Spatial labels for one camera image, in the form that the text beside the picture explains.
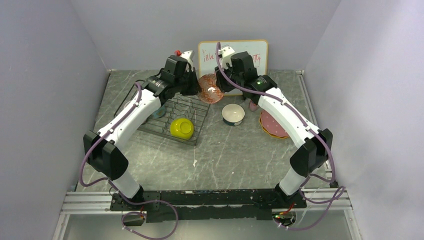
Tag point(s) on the yellow-green bowl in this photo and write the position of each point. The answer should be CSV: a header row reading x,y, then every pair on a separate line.
x,y
182,128

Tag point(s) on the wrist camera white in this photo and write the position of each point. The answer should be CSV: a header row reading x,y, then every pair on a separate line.
x,y
188,55
225,54

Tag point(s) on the aluminium rail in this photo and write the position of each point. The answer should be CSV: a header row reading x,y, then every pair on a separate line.
x,y
88,203

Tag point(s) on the grey wire dish rack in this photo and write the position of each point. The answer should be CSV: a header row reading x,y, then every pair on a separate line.
x,y
189,107

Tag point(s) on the black base frame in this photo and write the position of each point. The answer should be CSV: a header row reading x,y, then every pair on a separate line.
x,y
168,205

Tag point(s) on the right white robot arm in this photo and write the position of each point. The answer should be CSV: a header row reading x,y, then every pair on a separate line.
x,y
313,144

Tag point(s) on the teal white dotted bowl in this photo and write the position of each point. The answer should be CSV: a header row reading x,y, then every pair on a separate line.
x,y
232,114

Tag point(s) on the pink polka dot plate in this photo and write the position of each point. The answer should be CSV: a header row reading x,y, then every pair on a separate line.
x,y
273,124

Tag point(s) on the small pink bottle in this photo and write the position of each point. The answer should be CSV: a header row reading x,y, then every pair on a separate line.
x,y
252,106

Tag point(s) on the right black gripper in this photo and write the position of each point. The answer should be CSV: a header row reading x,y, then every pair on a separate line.
x,y
220,81

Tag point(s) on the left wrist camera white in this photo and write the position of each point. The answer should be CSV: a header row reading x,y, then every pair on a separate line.
x,y
188,55

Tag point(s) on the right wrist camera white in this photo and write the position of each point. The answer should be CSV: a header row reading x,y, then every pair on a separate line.
x,y
225,54

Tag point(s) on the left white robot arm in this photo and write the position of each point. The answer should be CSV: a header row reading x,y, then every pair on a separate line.
x,y
103,147

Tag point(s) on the whiteboard with yellow frame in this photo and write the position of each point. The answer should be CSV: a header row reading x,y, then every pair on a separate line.
x,y
258,49

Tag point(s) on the blue butterfly mug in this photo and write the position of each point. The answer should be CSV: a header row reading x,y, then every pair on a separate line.
x,y
159,113

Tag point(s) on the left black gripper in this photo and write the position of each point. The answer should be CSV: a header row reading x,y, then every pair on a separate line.
x,y
195,86

